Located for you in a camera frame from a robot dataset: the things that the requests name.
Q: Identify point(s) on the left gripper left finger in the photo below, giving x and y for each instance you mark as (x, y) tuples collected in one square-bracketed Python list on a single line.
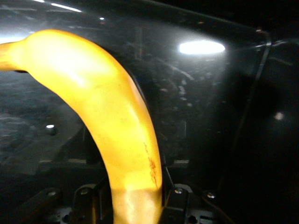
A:
[(81, 205)]

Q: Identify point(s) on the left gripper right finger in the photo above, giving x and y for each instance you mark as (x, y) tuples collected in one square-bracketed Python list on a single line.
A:
[(182, 205)]

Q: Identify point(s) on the yellow banana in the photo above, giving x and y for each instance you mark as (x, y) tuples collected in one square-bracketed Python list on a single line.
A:
[(105, 116)]

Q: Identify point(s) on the black plastic box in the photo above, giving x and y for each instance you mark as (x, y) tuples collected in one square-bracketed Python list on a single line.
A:
[(210, 116)]

